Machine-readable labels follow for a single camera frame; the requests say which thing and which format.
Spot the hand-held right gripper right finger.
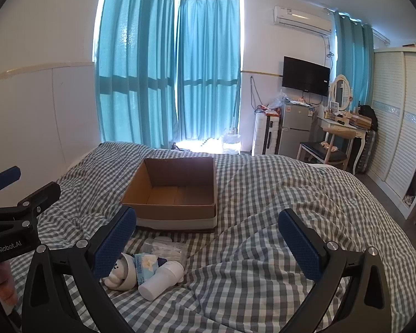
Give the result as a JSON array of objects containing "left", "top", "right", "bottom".
[{"left": 277, "top": 208, "right": 403, "bottom": 333}]

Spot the white power adapter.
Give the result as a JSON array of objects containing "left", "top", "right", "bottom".
[{"left": 138, "top": 261, "right": 185, "bottom": 301}]

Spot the black seat chair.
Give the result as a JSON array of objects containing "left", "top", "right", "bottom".
[{"left": 296, "top": 142, "right": 349, "bottom": 171}]

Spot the white louvred wardrobe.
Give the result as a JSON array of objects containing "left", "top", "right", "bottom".
[{"left": 366, "top": 47, "right": 416, "bottom": 220}]

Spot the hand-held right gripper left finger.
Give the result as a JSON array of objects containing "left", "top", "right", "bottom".
[{"left": 21, "top": 205, "right": 137, "bottom": 333}]

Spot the cardboard box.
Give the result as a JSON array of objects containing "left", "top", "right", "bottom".
[{"left": 121, "top": 156, "right": 218, "bottom": 233}]

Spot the narrow teal curtain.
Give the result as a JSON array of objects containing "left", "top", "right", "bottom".
[{"left": 175, "top": 0, "right": 242, "bottom": 154}]

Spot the clear water jug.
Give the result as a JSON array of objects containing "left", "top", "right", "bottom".
[{"left": 222, "top": 128, "right": 242, "bottom": 154}]

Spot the hanging wall cable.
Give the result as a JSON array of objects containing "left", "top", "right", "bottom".
[{"left": 250, "top": 75, "right": 261, "bottom": 112}]

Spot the white oval mirror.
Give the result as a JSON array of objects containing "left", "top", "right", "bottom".
[{"left": 329, "top": 74, "right": 353, "bottom": 112}]

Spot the clear plastic bag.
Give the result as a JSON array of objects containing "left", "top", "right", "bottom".
[{"left": 268, "top": 90, "right": 290, "bottom": 112}]

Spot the clear plastic container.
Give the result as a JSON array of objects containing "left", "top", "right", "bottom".
[{"left": 139, "top": 236, "right": 189, "bottom": 263}]

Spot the blue tissue packet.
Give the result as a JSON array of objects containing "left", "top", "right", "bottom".
[{"left": 135, "top": 253, "right": 167, "bottom": 287}]

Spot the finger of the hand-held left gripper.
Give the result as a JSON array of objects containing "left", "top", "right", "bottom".
[
  {"left": 0, "top": 181, "right": 62, "bottom": 223},
  {"left": 0, "top": 166, "right": 22, "bottom": 205}
]

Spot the white air conditioner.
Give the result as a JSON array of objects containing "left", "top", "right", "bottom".
[{"left": 273, "top": 5, "right": 333, "bottom": 36}]

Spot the teal curtain beside wardrobe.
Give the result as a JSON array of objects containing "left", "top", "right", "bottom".
[{"left": 333, "top": 11, "right": 375, "bottom": 133}]

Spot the wooden box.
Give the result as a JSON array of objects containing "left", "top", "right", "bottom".
[{"left": 348, "top": 113, "right": 372, "bottom": 129}]

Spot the black wall television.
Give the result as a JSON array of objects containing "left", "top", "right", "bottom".
[{"left": 282, "top": 56, "right": 331, "bottom": 97}]

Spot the black bag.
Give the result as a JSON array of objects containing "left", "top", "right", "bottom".
[{"left": 359, "top": 105, "right": 378, "bottom": 132}]

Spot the white snowman toy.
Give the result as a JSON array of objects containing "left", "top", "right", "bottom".
[{"left": 100, "top": 253, "right": 139, "bottom": 291}]

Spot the small silver fridge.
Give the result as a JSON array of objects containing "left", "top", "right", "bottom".
[{"left": 279, "top": 101, "right": 314, "bottom": 157}]

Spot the dark suitcase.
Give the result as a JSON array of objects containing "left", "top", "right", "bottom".
[{"left": 355, "top": 130, "right": 378, "bottom": 176}]

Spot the grey checked blanket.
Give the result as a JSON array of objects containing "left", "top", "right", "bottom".
[{"left": 10, "top": 142, "right": 416, "bottom": 333}]

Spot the wooden stool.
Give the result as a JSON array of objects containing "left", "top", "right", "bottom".
[{"left": 322, "top": 127, "right": 357, "bottom": 164}]

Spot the white dressing table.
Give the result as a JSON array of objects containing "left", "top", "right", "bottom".
[{"left": 315, "top": 113, "right": 368, "bottom": 176}]

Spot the white suitcase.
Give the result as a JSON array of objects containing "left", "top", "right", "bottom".
[{"left": 252, "top": 113, "right": 281, "bottom": 156}]

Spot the wide teal curtain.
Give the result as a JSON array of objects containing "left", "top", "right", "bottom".
[{"left": 94, "top": 0, "right": 181, "bottom": 150}]

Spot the person's left hand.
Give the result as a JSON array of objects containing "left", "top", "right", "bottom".
[{"left": 0, "top": 261, "right": 20, "bottom": 320}]

